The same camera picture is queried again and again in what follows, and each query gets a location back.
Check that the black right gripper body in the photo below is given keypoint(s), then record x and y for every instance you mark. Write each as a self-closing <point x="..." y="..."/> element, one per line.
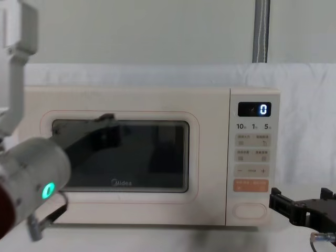
<point x="323" y="210"/>

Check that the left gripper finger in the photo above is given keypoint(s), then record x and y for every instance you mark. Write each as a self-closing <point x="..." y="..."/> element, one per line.
<point x="106" y="117"/>

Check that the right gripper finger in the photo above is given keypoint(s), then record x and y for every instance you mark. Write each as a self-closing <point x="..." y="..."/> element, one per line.
<point x="279" y="200"/>
<point x="328" y="194"/>

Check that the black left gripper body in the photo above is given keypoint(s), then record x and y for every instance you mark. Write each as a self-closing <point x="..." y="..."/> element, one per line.
<point x="99" y="136"/>

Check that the cream microwave oven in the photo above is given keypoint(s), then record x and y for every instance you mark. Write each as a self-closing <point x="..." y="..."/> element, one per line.
<point x="147" y="102"/>

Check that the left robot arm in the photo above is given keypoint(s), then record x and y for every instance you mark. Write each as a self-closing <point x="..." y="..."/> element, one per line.
<point x="31" y="162"/>

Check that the white table cloth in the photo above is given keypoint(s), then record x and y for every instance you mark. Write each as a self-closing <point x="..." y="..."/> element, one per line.
<point x="183" y="239"/>

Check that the grey striped post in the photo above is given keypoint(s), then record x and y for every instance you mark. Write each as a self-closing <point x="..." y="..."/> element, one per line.
<point x="261" y="31"/>

